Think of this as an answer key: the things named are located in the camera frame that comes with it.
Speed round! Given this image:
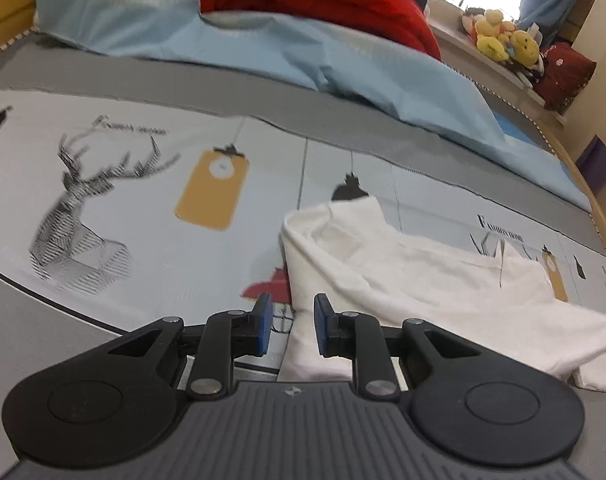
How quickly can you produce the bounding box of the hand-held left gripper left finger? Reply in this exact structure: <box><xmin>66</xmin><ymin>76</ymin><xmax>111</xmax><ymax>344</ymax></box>
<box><xmin>107</xmin><ymin>292</ymin><xmax>275</xmax><ymax>402</ymax></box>

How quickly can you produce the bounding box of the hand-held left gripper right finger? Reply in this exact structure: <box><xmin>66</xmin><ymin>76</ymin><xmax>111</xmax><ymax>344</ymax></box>
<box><xmin>313</xmin><ymin>292</ymin><xmax>480</xmax><ymax>402</ymax></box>

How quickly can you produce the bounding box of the white long-sleeved shirt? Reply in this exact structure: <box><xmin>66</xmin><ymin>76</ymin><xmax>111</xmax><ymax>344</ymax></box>
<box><xmin>278</xmin><ymin>195</ymin><xmax>606</xmax><ymax>394</ymax></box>

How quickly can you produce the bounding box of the purple bag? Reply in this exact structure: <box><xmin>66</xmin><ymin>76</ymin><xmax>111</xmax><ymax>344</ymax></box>
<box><xmin>575</xmin><ymin>135</ymin><xmax>606</xmax><ymax>197</ymax></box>

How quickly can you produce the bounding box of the grey printed bed sheet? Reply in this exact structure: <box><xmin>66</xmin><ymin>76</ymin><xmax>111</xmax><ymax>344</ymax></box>
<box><xmin>0</xmin><ymin>35</ymin><xmax>606</xmax><ymax>480</ymax></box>

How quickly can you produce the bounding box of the dark red cushion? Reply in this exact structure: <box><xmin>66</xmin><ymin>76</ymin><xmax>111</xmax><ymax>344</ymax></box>
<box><xmin>533</xmin><ymin>42</ymin><xmax>598</xmax><ymax>112</ymax></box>

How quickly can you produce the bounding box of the light blue quilt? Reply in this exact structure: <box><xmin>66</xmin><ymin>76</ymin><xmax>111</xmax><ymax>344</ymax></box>
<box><xmin>33</xmin><ymin>0</ymin><xmax>594</xmax><ymax>212</ymax></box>

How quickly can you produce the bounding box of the yellow plush bear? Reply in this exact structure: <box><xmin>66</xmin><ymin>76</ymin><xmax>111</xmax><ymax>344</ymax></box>
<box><xmin>505</xmin><ymin>30</ymin><xmax>542</xmax><ymax>69</ymax></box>

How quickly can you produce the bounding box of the white window sill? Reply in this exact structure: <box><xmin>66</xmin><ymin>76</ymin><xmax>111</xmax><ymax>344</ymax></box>
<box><xmin>427</xmin><ymin>9</ymin><xmax>568</xmax><ymax>127</ymax></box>

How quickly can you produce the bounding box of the yellow plush duck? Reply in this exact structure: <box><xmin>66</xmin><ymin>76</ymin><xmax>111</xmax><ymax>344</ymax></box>
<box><xmin>475</xmin><ymin>9</ymin><xmax>516</xmax><ymax>64</ymax></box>

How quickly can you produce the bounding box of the wooden bed frame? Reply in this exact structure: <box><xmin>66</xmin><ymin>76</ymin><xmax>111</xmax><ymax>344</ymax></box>
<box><xmin>537</xmin><ymin>124</ymin><xmax>606</xmax><ymax>262</ymax></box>

